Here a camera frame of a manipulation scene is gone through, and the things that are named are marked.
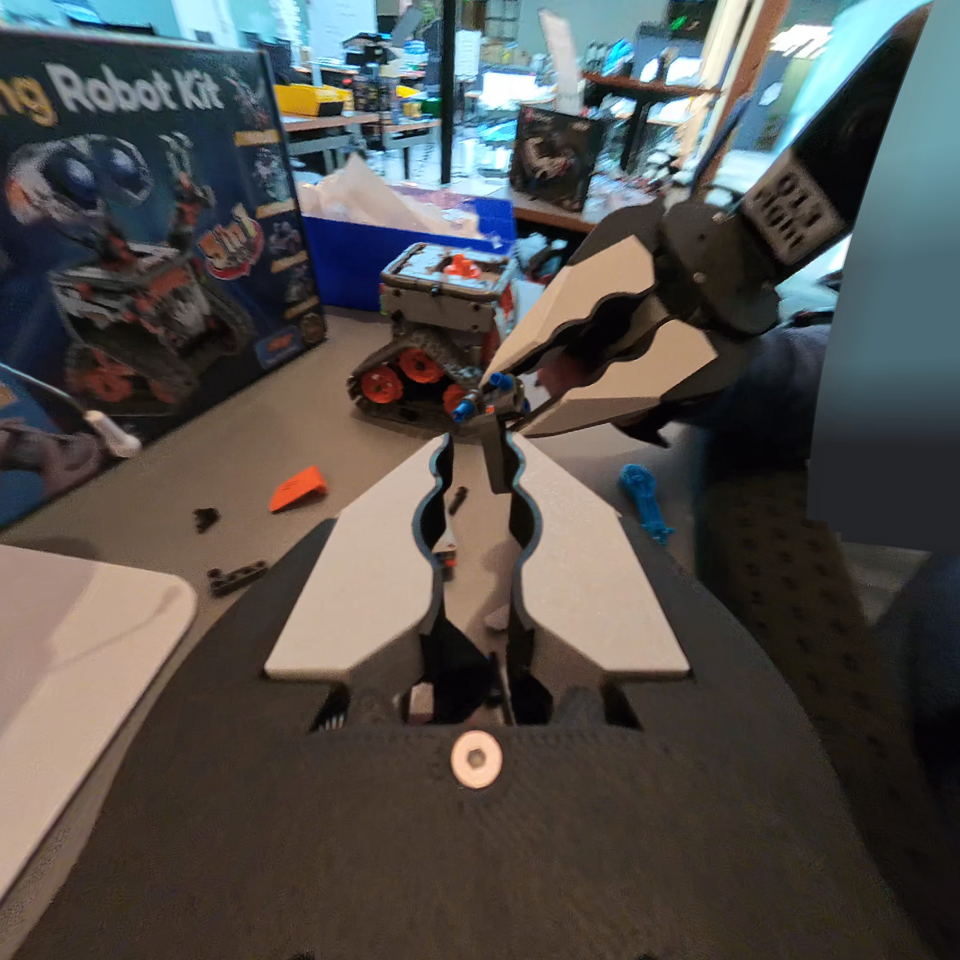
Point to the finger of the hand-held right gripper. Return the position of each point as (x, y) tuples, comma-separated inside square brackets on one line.
[(577, 292), (637, 382)]

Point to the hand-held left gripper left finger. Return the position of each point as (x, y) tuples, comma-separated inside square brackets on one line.
[(352, 600)]

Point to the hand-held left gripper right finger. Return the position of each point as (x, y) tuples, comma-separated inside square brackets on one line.
[(600, 600)]

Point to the orange connector with blue pins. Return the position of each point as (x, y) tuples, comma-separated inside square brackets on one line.
[(499, 394)]

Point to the person's right hand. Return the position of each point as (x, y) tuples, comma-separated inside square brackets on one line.
[(564, 373)]

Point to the blue plastic tool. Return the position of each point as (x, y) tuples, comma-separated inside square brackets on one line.
[(645, 502)]

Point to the dark grey short beam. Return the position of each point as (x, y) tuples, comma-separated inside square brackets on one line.
[(236, 577)]

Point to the orange wedge piece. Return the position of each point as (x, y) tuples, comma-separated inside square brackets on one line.
[(300, 489)]

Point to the black model kit box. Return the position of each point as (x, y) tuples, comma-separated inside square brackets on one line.
[(559, 157)]

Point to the tracked toy robot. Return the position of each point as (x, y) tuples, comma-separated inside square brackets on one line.
[(435, 315)]

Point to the black axle pin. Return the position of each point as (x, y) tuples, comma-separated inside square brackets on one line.
[(457, 500)]

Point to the small black connector piece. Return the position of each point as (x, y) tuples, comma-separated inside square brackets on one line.
[(206, 519)]

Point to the blue plastic bin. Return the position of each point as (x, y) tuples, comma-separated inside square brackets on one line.
[(360, 262)]

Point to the white plastic bags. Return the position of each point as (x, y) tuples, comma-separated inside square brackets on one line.
[(360, 195)]

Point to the black support pole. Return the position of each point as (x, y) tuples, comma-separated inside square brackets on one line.
[(449, 90)]

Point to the white book stand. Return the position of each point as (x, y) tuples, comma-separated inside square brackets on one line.
[(75, 637)]

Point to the yellow storage bin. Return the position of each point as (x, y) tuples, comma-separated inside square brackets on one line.
[(311, 99)]

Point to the blue toy cardboard box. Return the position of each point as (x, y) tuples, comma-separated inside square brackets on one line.
[(150, 225)]

